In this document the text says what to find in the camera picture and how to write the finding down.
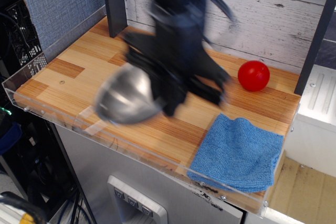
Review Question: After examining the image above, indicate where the blue microfiber towel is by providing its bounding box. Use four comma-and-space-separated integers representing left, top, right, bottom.
187, 114, 284, 193

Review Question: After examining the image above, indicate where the dark grey post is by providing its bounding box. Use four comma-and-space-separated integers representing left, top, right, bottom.
294, 0, 335, 95
105, 0, 128, 38

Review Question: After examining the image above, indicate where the clear acrylic table guard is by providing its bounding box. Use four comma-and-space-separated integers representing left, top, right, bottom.
3, 17, 300, 216

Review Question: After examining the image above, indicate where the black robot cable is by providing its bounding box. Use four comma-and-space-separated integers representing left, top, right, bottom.
203, 0, 236, 49

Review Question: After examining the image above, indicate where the stainless steel cabinet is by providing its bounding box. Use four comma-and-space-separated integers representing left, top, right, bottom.
55, 124, 246, 223

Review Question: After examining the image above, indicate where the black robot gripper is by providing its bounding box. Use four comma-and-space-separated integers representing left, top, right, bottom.
124, 6, 230, 116

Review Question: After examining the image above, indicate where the dark grey left post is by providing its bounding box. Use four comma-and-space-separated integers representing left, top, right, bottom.
105, 0, 128, 38

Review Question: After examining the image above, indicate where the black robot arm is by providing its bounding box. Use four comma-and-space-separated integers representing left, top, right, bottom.
124, 0, 233, 116

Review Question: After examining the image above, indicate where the dark grey right post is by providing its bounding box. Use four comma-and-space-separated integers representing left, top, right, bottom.
294, 0, 335, 95

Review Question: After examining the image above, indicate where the red ball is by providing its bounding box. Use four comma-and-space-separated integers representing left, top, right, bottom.
238, 60, 270, 91

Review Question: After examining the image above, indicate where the white appliance with ridges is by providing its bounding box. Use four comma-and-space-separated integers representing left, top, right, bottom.
284, 65, 335, 177

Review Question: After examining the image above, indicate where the black plastic crate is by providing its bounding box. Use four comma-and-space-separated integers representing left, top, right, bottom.
1, 0, 42, 66

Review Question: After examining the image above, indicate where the silver metal colander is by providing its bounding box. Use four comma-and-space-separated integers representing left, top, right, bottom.
94, 63, 165, 124

